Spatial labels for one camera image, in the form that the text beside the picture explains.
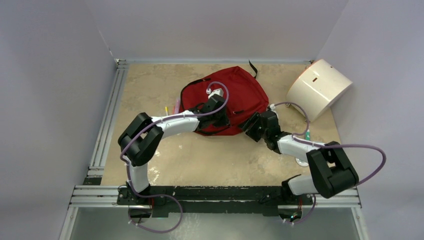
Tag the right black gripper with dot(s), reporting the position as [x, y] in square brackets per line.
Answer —
[255, 119]

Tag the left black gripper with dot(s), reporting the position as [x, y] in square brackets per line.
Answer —
[224, 120]

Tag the red backpack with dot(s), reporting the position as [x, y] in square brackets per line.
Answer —
[246, 97]

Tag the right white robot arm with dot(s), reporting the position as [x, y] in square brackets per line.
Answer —
[331, 171]

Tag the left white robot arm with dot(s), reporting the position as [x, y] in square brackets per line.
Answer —
[140, 140]

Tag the pink highlighter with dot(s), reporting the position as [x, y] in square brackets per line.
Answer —
[176, 108]

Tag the green glue stick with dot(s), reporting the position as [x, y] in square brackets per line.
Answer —
[307, 135]

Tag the cream round lunch box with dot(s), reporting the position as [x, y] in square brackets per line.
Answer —
[317, 88]

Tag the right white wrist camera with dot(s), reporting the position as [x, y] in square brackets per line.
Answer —
[272, 108]

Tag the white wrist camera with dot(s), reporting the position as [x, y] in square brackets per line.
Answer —
[218, 91]
[272, 108]

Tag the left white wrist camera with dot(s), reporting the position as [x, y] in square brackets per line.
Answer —
[218, 91]

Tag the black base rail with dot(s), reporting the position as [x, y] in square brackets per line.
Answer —
[269, 201]

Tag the aluminium frame rails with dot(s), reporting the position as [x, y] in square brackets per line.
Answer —
[93, 212]

